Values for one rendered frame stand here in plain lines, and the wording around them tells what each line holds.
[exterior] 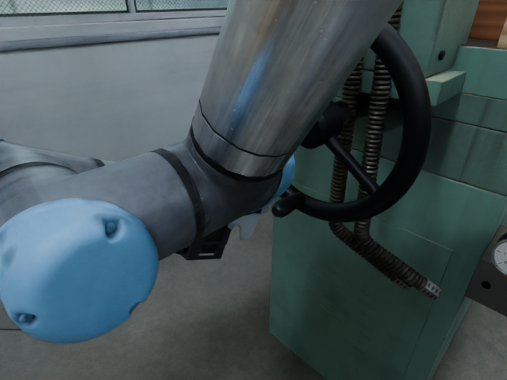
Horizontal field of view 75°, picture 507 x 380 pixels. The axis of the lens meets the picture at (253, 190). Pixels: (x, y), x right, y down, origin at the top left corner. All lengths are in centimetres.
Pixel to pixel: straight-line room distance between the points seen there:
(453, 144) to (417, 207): 13
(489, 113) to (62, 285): 53
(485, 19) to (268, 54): 52
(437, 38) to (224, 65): 33
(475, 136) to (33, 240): 54
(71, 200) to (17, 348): 119
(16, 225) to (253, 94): 14
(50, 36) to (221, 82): 140
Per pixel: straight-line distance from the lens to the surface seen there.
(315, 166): 72
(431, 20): 47
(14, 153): 30
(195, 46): 184
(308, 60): 16
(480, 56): 56
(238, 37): 18
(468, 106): 57
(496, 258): 57
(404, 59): 39
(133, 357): 120
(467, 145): 58
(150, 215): 21
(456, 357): 130
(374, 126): 49
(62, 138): 164
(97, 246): 18
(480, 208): 61
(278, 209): 47
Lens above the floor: 96
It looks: 30 degrees down
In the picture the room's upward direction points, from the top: straight up
